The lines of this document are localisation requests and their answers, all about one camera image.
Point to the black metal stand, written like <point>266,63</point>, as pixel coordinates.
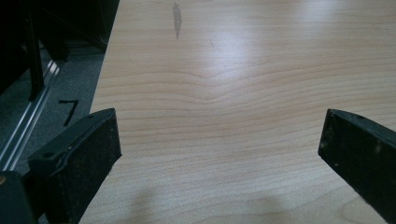
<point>34,59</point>

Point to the aluminium floor rail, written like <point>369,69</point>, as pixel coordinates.
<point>29,115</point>

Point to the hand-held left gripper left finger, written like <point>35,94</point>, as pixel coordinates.
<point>77,161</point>

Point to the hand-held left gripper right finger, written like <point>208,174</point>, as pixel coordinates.
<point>361,155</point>

